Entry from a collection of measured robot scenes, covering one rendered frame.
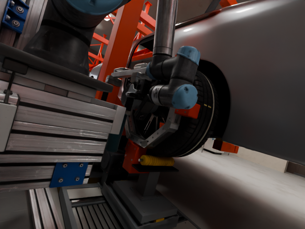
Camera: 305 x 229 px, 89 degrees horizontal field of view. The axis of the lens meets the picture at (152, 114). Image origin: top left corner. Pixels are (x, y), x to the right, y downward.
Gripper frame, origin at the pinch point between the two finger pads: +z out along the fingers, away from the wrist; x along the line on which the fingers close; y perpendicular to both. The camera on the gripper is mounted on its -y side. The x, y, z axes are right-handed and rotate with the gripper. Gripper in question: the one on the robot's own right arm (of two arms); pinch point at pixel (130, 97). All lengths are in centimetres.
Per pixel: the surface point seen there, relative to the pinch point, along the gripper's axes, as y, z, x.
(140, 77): 10.0, -2.5, -0.7
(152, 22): 247, 313, -172
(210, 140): -36, 278, -559
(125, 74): 12.7, 16.5, -1.5
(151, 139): -18.5, 1.5, -20.5
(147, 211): -61, -1, -30
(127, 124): -16.5, 31.7, -20.5
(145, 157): -29.6, 3.2, -21.6
